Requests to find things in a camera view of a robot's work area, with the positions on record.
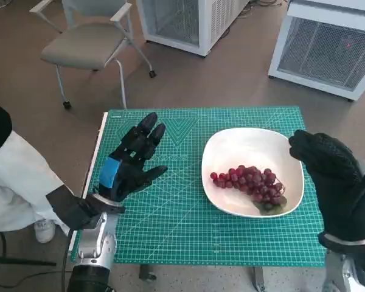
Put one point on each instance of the black floor stand bar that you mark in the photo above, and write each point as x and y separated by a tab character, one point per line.
21	261

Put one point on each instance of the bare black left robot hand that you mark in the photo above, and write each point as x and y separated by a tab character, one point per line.
134	152

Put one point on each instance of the white mesh cabinet red light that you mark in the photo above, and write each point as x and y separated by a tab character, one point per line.
319	51

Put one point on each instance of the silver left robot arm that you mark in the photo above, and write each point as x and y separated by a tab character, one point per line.
97	243

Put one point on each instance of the grey office chair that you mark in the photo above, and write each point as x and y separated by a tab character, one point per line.
82	42

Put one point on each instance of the metal table leg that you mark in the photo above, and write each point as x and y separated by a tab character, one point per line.
258	278
146	272

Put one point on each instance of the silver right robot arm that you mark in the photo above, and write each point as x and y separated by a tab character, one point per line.
343	267

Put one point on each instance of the white square plate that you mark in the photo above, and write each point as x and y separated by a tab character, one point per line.
225	152

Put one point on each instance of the person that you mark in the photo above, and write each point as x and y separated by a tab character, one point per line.
15	182

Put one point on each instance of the white mesh-front cabinet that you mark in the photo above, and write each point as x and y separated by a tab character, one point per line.
185	24

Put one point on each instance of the green cutting mat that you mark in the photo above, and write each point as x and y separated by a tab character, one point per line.
200	237

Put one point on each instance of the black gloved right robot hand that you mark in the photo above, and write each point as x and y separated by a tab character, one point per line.
334	176

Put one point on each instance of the red toy grape bunch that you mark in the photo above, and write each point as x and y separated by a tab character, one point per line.
249	182

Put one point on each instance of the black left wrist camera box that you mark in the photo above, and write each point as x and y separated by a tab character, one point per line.
70	210

